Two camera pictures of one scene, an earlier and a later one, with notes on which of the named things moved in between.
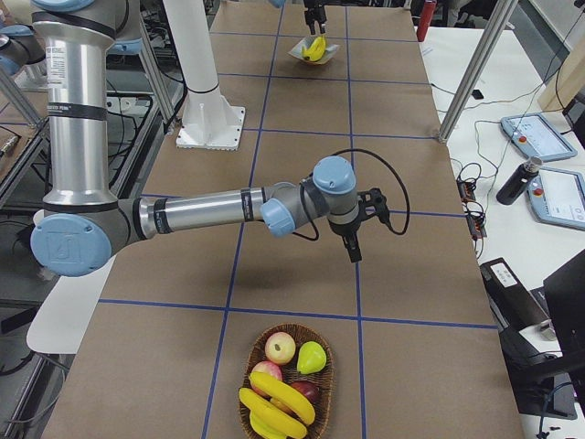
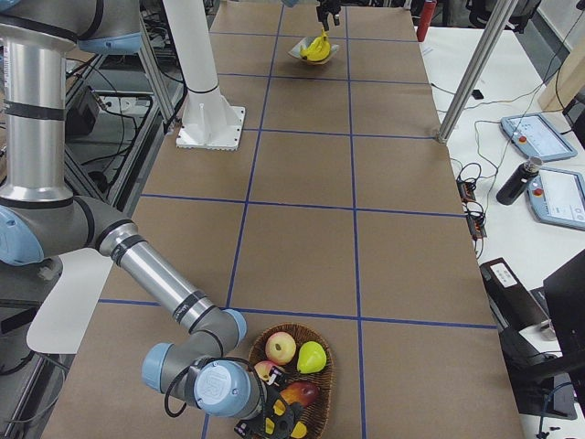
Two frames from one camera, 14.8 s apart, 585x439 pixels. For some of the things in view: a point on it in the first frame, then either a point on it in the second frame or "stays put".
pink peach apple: x=280 y=347 stays put
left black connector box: x=466 y=191 stays put
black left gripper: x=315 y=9 -> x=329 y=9
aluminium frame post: x=494 y=31 stays put
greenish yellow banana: x=315 y=50 stays put
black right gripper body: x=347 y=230 -> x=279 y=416
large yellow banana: x=285 y=396 -> x=318 y=49
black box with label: x=515 y=301 stays put
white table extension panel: x=66 y=311 stays put
